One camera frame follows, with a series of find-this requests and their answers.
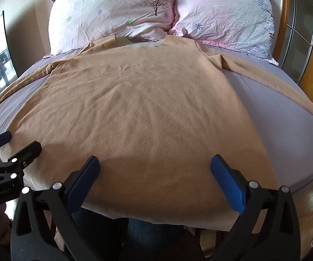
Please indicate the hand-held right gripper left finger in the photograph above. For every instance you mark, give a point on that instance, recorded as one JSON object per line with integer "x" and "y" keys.
{"x": 83, "y": 185}

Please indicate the wooden headboard with glass panels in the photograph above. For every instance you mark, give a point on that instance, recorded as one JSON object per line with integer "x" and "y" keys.
{"x": 303, "y": 40}

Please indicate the tan long-sleeved shirt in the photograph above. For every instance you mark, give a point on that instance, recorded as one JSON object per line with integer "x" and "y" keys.
{"x": 145, "y": 100}

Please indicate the person's legs in jeans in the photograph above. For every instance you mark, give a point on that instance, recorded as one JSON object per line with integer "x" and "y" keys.
{"x": 145, "y": 240}

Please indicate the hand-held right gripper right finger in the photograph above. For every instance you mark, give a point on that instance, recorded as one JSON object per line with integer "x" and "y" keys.
{"x": 228, "y": 186}

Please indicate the pink floral tree-print pillow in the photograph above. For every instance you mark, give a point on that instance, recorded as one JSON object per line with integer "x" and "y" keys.
{"x": 113, "y": 11}

